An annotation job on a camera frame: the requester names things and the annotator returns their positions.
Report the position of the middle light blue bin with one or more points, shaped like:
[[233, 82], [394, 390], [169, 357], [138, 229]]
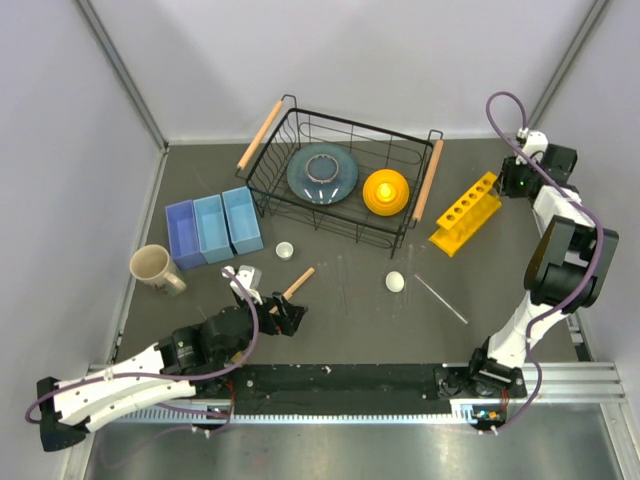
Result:
[[212, 229]]

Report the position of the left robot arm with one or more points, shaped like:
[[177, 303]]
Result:
[[193, 361]]

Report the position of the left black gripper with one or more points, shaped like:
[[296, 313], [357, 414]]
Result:
[[288, 319]]

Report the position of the black wire dish rack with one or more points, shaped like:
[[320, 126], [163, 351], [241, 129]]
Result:
[[289, 128]]

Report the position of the small white cup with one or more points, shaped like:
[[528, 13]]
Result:
[[284, 250]]

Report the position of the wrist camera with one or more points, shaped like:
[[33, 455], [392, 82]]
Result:
[[248, 277], [533, 143]]

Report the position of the clear test tube on table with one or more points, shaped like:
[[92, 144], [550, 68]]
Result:
[[342, 284], [332, 290]]

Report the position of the yellow ridged dome bowl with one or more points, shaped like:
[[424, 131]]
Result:
[[385, 192]]

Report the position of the wooden test tube clamp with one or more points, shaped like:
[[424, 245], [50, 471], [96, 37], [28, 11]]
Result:
[[289, 292]]

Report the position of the light blue bin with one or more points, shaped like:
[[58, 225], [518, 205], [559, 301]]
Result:
[[212, 229], [243, 225]]

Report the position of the beige ceramic mug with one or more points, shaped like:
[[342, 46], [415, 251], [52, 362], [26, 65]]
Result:
[[153, 266]]

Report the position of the yellow test tube rack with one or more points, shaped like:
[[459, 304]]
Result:
[[463, 219]]

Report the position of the blue ceramic plate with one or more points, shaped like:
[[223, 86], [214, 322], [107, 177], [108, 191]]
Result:
[[322, 173]]

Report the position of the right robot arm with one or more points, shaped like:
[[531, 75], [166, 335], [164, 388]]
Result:
[[566, 272]]

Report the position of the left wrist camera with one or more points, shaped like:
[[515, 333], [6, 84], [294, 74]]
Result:
[[248, 277]]

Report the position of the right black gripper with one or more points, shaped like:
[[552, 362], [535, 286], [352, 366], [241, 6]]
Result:
[[505, 179]]

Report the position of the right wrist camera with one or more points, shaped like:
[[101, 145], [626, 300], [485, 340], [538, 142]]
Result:
[[533, 143]]

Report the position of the white round lid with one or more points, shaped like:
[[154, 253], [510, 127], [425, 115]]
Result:
[[394, 281]]

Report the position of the dark blue plastic bin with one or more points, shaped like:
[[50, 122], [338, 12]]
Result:
[[183, 237]]

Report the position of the right light blue bin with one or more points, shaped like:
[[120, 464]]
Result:
[[243, 225]]

